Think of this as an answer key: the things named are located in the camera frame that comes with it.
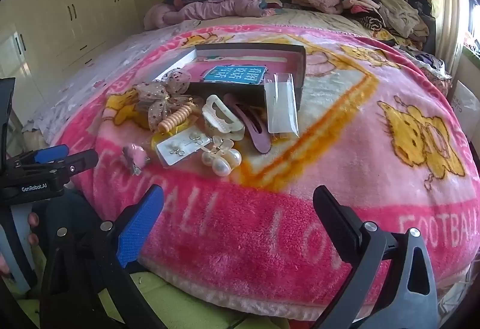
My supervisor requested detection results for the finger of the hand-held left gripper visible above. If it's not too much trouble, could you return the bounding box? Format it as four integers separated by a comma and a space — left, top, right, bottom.
56, 149, 99, 174
32, 144, 70, 165

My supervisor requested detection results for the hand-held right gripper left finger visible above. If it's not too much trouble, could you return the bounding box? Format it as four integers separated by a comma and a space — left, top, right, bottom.
39, 184, 166, 329

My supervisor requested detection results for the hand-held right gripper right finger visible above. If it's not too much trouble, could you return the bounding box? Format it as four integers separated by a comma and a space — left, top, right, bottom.
312, 184, 439, 329

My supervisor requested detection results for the small pink hair clip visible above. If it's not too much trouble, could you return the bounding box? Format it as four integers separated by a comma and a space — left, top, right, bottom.
122, 143, 152, 177

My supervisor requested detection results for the white earring card with studs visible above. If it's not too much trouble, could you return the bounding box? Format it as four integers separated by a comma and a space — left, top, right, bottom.
155, 126, 212, 168

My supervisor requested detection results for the orange spiral hair tie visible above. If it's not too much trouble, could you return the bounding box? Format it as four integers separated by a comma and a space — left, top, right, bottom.
157, 104, 193, 132

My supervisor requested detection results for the mauve snap hair clip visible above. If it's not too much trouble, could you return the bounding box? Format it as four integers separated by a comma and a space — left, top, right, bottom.
224, 93, 271, 154

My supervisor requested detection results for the dotted tulle bow hair clip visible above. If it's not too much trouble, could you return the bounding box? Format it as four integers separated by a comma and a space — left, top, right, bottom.
134, 68, 192, 132

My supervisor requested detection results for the clear plastic bag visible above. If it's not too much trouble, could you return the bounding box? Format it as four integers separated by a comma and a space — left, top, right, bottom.
263, 73, 300, 137

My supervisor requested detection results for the white claw hair clip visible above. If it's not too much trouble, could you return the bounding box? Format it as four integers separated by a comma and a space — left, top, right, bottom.
202, 94, 245, 138

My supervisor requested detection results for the grey cardboard box pink inside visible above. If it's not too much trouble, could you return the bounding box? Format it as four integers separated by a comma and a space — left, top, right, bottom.
153, 44, 306, 113

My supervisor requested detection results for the person's left hand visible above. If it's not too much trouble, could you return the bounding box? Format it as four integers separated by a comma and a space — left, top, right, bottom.
0, 212, 41, 275

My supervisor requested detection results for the pink printed blanket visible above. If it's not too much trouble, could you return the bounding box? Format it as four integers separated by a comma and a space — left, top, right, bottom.
45, 23, 480, 316

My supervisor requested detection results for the lime green cloth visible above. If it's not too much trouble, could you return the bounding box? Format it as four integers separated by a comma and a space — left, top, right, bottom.
129, 271, 263, 329

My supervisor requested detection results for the yellow plastic hair accessory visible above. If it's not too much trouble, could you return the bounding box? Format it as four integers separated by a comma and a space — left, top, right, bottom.
136, 109, 199, 149

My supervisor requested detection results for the pale printed bed sheet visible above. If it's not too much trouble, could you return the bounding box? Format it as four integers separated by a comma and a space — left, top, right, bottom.
22, 19, 196, 134

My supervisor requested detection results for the white cardboard box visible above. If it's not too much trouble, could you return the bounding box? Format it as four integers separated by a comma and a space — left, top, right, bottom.
450, 79, 480, 119

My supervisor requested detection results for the blue printed card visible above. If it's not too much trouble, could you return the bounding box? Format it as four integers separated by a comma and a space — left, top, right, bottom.
200, 65, 268, 84

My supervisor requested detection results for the white bag of clothes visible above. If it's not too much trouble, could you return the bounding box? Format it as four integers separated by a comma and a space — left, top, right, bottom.
397, 46, 454, 97

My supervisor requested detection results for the beige bed sheet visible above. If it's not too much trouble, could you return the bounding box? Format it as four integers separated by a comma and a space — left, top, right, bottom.
187, 8, 376, 38

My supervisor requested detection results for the pink crumpled quilt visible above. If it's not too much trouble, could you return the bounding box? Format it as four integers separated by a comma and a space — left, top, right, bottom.
144, 0, 282, 29

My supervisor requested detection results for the pile of mixed clothes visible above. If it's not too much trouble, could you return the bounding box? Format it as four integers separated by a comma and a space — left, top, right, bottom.
339, 0, 436, 50

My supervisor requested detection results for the pink fuzzy garment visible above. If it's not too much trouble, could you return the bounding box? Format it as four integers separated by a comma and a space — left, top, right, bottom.
292, 0, 344, 14

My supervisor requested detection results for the window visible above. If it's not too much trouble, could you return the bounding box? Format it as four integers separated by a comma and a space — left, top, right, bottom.
455, 0, 480, 52

